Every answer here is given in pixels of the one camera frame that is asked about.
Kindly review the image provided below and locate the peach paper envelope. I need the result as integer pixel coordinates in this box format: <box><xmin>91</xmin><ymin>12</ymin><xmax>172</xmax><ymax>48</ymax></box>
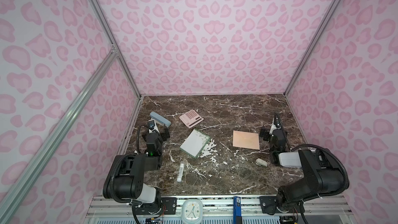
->
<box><xmin>233</xmin><ymin>131</ymin><xmax>260</xmax><ymax>150</ymax></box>

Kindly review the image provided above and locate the green bordered floral letter card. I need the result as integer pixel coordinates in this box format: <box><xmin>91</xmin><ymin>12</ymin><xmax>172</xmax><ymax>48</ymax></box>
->
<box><xmin>180</xmin><ymin>129</ymin><xmax>211</xmax><ymax>158</ymax></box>

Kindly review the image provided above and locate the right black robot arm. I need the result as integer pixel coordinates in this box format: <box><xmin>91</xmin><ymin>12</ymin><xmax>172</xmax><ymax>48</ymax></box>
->
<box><xmin>259</xmin><ymin>125</ymin><xmax>349</xmax><ymax>215</ymax></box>

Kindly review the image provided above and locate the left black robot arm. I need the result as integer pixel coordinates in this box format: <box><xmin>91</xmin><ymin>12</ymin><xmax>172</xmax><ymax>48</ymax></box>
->
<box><xmin>103</xmin><ymin>121</ymin><xmax>170</xmax><ymax>212</ymax></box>

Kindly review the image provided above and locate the grey blue stapler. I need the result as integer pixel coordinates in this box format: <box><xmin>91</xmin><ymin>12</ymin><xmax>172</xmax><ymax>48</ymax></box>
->
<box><xmin>150</xmin><ymin>112</ymin><xmax>171</xmax><ymax>128</ymax></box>

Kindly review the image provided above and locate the small beige eraser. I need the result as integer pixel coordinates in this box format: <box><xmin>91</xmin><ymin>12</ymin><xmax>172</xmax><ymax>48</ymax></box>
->
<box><xmin>256</xmin><ymin>159</ymin><xmax>268</xmax><ymax>167</ymax></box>

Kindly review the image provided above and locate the pink calculator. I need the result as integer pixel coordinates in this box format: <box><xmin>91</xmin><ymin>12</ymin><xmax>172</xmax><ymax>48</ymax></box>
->
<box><xmin>179</xmin><ymin>110</ymin><xmax>204</xmax><ymax>128</ymax></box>

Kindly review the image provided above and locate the white glue stick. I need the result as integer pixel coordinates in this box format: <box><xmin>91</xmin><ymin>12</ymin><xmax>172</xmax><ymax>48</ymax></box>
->
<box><xmin>177</xmin><ymin>162</ymin><xmax>185</xmax><ymax>183</ymax></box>

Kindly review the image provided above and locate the white analog clock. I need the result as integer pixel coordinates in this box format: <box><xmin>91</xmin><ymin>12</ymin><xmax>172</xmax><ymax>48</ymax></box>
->
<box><xmin>181</xmin><ymin>199</ymin><xmax>203</xmax><ymax>224</ymax></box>

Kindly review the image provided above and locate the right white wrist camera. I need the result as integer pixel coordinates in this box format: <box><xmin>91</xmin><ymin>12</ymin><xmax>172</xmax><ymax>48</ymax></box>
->
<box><xmin>269</xmin><ymin>121</ymin><xmax>280</xmax><ymax>135</ymax></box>

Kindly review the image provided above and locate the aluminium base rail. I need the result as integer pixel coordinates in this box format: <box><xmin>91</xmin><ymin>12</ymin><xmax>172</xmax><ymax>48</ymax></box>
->
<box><xmin>84</xmin><ymin>195</ymin><xmax>356</xmax><ymax>224</ymax></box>

